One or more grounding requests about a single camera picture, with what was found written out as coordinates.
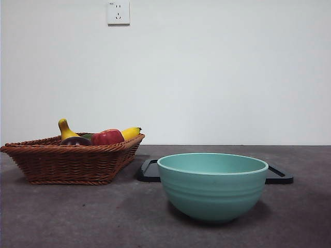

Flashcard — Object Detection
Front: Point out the teal ribbed bowl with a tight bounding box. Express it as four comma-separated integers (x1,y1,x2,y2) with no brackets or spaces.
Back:
157,152,269,224

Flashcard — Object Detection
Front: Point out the dark purple plum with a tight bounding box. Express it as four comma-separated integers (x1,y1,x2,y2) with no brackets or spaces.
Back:
60,136,92,146

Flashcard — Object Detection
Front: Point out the black rectangular tray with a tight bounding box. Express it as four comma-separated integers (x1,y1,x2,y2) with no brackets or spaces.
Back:
136,158,294,185

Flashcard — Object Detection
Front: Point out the red apple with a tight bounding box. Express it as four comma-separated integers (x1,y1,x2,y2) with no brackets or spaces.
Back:
91,129,126,146

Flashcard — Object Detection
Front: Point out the yellow banana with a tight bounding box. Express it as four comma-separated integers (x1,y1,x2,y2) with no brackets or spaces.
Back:
58,118,143,142

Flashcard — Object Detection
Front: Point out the brown wicker basket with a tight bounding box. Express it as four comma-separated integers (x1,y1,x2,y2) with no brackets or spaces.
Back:
0,132,146,185

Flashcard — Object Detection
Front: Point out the white wall socket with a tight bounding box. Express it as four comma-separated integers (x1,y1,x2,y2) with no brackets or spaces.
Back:
107,1,131,26

